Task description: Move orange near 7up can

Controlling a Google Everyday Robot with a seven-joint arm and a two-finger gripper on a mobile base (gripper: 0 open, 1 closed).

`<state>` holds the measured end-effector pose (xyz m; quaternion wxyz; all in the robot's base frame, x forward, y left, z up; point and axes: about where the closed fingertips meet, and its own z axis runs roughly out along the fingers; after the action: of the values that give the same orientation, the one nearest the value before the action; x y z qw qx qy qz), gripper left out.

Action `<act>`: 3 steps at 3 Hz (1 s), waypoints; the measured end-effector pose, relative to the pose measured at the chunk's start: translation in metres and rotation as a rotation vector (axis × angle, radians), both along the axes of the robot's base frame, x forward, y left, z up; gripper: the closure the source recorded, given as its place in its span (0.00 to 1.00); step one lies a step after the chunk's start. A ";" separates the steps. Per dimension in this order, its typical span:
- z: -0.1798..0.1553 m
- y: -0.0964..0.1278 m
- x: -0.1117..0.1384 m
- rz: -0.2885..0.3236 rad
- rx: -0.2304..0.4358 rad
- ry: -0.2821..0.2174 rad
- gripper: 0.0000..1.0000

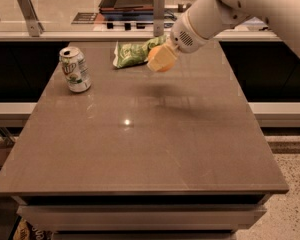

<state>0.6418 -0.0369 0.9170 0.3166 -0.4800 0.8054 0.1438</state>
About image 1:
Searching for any left metal glass bracket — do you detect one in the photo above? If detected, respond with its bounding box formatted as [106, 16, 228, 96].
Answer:
[17, 0, 44, 37]

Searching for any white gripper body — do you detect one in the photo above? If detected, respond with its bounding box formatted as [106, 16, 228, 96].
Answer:
[170, 12, 208, 53]

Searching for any grey drawer front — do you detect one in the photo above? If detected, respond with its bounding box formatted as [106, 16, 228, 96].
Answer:
[18, 205, 266, 232]

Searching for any snack bag under table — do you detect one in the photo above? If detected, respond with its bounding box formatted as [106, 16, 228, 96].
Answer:
[13, 219, 52, 240]

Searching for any middle metal glass bracket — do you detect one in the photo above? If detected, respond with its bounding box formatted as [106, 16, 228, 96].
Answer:
[153, 0, 165, 37]

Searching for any metal glass bracket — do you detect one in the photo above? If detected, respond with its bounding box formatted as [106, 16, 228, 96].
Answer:
[17, 0, 44, 37]
[153, 0, 165, 37]

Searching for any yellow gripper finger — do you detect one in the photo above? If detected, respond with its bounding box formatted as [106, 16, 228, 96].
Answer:
[146, 43, 180, 73]

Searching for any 7up soda can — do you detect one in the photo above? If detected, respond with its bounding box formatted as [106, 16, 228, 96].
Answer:
[59, 46, 91, 93]

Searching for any orange fruit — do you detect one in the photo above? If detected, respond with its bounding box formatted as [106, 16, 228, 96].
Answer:
[147, 46, 178, 73]

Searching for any green chip bag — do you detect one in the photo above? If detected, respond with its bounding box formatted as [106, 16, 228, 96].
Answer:
[113, 35, 166, 69]

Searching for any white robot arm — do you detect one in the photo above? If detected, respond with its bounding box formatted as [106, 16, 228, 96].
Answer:
[147, 0, 300, 72]

